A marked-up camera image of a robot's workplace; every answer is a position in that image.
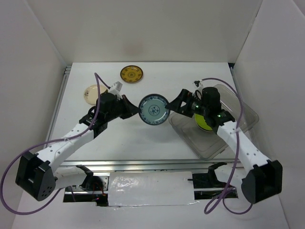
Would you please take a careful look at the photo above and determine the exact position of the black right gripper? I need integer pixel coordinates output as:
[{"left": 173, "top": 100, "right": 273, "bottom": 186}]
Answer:
[{"left": 165, "top": 88, "right": 209, "bottom": 118}]

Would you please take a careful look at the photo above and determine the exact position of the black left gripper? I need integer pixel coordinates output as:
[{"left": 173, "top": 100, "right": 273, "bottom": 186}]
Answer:
[{"left": 105, "top": 94, "right": 140, "bottom": 122}]

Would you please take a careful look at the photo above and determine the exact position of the lime green plate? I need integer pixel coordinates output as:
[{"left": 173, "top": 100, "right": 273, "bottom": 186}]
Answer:
[{"left": 194, "top": 114, "right": 213, "bottom": 132}]

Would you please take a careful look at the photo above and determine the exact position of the large blue patterned plate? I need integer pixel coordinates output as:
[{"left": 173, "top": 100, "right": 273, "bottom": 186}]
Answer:
[{"left": 139, "top": 94, "right": 170, "bottom": 125}]

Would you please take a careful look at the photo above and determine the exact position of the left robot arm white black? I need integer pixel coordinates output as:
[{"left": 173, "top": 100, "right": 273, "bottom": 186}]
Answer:
[{"left": 15, "top": 93, "right": 140, "bottom": 201}]

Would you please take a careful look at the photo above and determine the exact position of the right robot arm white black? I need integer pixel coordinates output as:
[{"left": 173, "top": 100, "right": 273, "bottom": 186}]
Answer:
[{"left": 166, "top": 87, "right": 283, "bottom": 204}]

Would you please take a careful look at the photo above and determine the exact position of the clear plastic bin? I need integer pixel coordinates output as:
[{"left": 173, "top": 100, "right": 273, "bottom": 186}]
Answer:
[{"left": 168, "top": 84, "right": 260, "bottom": 160}]

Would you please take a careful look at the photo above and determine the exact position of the yellow patterned plate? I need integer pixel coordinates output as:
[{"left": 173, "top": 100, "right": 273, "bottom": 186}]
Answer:
[{"left": 120, "top": 65, "right": 144, "bottom": 83}]

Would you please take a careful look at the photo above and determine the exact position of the cream plate with dark patch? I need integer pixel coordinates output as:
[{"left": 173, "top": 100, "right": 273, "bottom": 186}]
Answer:
[{"left": 83, "top": 84, "right": 108, "bottom": 105}]

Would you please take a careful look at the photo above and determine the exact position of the white front cover panel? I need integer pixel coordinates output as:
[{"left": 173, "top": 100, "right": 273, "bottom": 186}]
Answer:
[{"left": 108, "top": 171, "right": 195, "bottom": 207}]

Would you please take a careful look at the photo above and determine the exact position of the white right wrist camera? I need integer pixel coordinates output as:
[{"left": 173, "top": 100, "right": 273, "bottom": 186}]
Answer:
[{"left": 193, "top": 80, "right": 203, "bottom": 100}]

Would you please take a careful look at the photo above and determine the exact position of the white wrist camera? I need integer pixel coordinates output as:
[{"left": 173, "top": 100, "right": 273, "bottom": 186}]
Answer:
[
  {"left": 108, "top": 82, "right": 122, "bottom": 96},
  {"left": 193, "top": 80, "right": 203, "bottom": 100}
]

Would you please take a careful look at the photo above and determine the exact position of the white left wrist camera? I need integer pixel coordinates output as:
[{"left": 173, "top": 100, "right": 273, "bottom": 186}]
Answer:
[{"left": 108, "top": 82, "right": 122, "bottom": 96}]

